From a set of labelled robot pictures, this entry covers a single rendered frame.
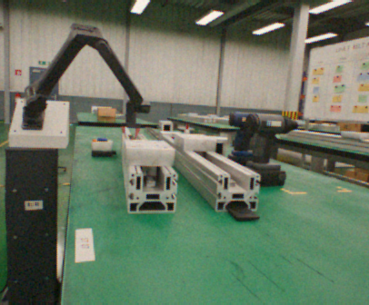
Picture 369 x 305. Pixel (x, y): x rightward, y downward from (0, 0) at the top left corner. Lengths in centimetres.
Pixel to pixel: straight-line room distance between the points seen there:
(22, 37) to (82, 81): 246
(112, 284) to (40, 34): 1229
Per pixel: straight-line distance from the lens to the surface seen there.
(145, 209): 64
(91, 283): 42
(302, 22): 967
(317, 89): 455
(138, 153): 67
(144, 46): 1276
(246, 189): 68
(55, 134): 146
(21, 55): 1254
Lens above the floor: 100
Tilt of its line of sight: 8 degrees down
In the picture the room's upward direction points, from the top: 4 degrees clockwise
